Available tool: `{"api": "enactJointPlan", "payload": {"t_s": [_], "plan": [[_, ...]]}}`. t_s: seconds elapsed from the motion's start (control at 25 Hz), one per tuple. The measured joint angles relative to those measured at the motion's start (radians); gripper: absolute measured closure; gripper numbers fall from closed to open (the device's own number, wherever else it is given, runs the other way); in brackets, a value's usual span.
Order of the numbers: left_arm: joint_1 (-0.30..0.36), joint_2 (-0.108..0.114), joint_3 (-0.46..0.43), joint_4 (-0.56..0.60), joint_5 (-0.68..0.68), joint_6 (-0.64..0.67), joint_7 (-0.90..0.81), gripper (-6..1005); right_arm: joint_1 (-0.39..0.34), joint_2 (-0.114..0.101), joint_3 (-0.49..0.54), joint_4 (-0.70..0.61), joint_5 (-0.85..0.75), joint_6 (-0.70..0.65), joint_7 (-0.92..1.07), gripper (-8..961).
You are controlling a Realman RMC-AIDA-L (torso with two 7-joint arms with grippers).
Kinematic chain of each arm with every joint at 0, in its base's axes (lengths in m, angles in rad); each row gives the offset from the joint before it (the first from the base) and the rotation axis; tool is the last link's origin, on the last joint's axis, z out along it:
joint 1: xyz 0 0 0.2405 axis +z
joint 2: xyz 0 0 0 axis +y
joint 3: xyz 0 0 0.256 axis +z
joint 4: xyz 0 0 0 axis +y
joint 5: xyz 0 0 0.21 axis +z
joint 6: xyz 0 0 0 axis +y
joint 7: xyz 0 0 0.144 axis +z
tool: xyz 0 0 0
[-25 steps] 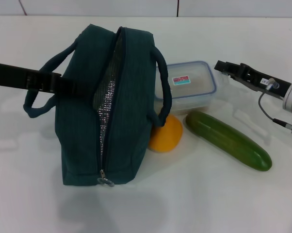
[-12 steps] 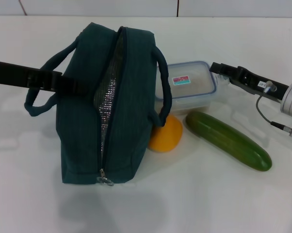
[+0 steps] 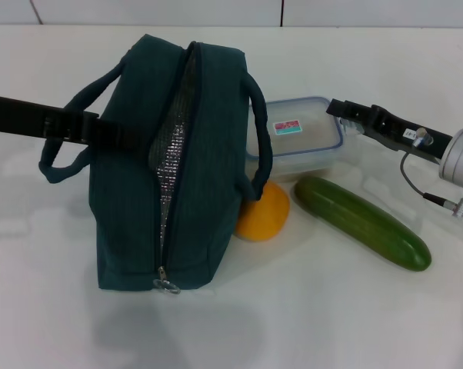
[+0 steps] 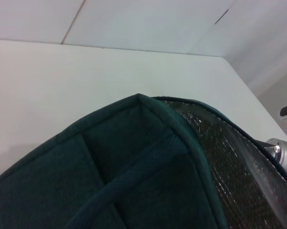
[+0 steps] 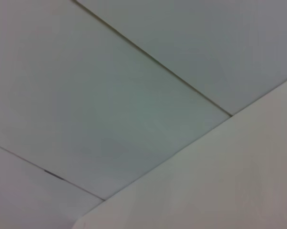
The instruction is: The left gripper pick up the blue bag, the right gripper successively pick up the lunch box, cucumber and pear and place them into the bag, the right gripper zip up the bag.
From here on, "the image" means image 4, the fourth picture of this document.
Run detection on dark teal insulated lunch bag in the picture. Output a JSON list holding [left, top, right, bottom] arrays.
[[0, 93, 287, 229]]

